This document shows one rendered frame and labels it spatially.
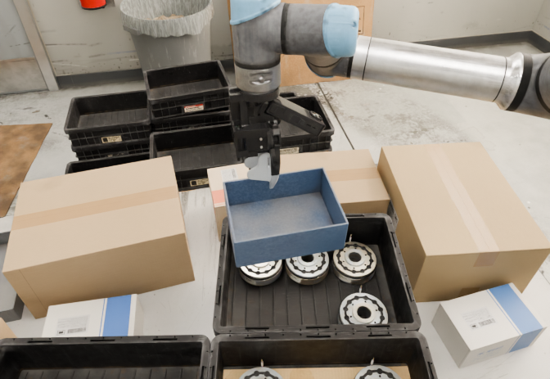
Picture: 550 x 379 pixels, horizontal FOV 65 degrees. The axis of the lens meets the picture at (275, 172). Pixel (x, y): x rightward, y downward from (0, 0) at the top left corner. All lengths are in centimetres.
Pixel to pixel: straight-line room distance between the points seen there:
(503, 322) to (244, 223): 64
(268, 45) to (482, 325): 79
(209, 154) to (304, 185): 126
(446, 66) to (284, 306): 60
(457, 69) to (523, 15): 365
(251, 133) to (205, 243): 61
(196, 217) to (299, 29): 84
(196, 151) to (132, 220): 105
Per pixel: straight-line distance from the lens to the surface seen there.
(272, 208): 86
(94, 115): 251
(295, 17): 66
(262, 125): 75
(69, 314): 114
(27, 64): 360
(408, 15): 381
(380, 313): 99
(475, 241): 113
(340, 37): 65
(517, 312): 119
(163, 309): 119
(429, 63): 78
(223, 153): 209
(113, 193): 121
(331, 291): 104
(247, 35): 67
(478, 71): 79
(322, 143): 191
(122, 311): 110
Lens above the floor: 169
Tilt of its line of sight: 42 degrees down
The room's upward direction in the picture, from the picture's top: straight up
